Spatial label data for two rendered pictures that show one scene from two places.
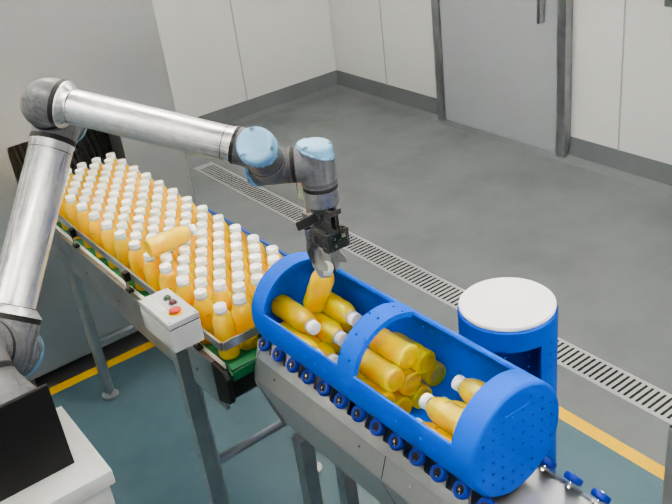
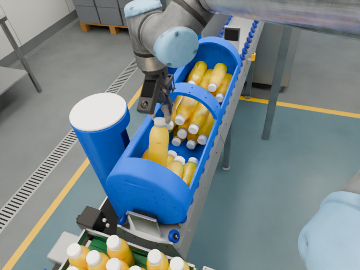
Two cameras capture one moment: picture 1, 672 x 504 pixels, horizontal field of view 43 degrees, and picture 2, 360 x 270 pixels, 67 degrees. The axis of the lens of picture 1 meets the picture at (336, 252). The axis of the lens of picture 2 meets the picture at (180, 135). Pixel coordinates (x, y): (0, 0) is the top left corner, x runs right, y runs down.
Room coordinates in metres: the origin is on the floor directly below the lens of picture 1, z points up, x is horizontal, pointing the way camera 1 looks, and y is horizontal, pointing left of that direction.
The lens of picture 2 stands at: (2.27, 0.63, 1.87)
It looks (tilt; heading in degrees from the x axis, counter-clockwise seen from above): 46 degrees down; 239
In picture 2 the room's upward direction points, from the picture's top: 7 degrees counter-clockwise
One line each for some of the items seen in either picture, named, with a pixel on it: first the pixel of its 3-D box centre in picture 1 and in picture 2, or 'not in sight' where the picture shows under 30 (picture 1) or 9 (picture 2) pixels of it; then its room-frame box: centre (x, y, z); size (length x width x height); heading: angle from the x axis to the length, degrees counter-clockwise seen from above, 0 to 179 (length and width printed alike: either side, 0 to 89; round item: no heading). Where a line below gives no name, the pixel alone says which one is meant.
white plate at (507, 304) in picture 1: (506, 303); (98, 110); (2.05, -0.47, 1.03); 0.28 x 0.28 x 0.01
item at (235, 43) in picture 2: not in sight; (231, 38); (1.05, -0.58, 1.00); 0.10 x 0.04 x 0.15; 124
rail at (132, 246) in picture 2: (278, 319); (137, 247); (2.23, 0.20, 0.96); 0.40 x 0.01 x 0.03; 124
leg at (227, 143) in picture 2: not in sight; (227, 143); (1.25, -0.37, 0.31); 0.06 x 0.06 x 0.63; 34
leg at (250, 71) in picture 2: not in sight; (250, 72); (0.43, -0.91, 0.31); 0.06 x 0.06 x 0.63; 34
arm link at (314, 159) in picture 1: (316, 164); (146, 27); (1.96, 0.02, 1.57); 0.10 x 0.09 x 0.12; 85
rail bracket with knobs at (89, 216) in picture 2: not in sight; (94, 223); (2.31, 0.02, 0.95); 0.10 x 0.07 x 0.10; 124
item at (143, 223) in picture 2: not in sight; (146, 223); (2.16, 0.16, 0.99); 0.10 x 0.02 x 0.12; 124
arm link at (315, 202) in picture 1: (322, 195); (150, 57); (1.96, 0.02, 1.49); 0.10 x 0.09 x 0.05; 124
